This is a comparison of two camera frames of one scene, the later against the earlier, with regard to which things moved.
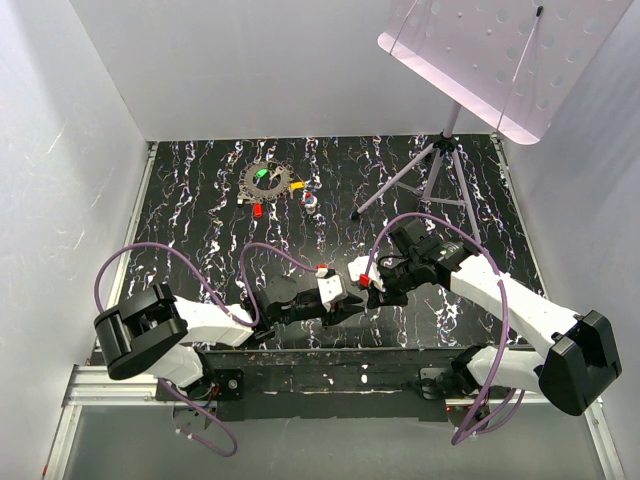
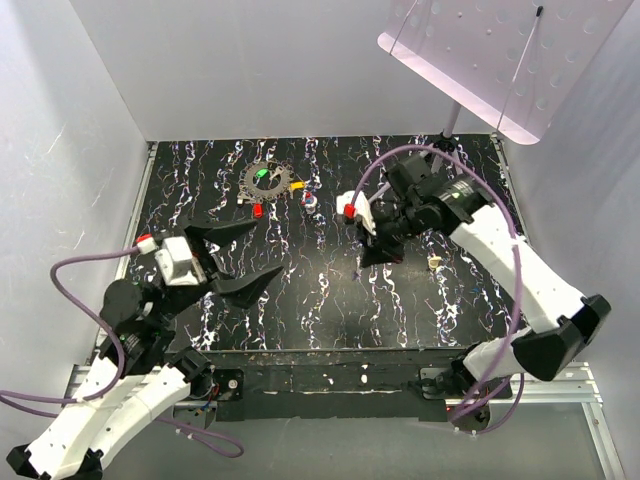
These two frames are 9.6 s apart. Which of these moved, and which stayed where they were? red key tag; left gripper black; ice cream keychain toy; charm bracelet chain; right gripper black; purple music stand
Moved: left gripper black; right gripper black
Stayed: charm bracelet chain; purple music stand; red key tag; ice cream keychain toy
